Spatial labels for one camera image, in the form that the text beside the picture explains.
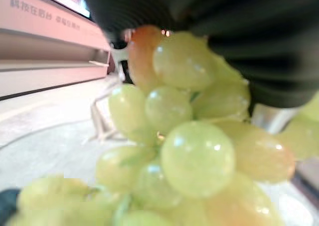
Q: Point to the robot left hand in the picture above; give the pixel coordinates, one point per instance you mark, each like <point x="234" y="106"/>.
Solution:
<point x="261" y="31"/>

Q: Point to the green grape bunch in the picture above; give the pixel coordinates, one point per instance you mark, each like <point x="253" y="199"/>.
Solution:
<point x="189" y="146"/>

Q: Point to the white plate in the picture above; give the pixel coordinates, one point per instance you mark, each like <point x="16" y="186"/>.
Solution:
<point x="296" y="206"/>

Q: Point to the white folding stand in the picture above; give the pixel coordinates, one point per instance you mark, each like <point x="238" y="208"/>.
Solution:
<point x="99" y="121"/>

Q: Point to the dark round object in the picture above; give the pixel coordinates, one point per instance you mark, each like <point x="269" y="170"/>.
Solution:
<point x="7" y="202"/>

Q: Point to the pink wall cabinet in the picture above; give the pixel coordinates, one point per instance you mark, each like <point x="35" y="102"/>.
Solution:
<point x="49" y="54"/>

